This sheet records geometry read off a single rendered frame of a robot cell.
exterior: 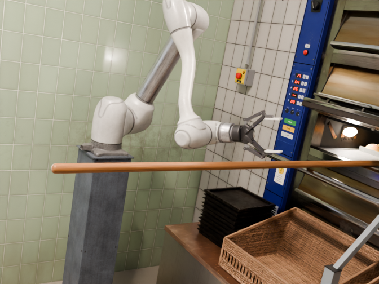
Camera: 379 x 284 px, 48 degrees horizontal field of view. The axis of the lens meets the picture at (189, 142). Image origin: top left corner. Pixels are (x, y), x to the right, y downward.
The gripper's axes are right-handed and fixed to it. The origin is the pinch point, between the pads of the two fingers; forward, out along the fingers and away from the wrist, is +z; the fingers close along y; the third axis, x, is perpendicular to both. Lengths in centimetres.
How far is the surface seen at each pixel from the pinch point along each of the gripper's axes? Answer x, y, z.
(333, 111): -36.5, -7.1, 12.7
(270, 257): -36, 70, -18
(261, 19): -86, -59, -44
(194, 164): 43.0, 5.6, -14.1
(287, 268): -32, 72, -7
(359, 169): -44, 21, 23
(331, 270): 28, 41, 29
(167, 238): -22, 65, -74
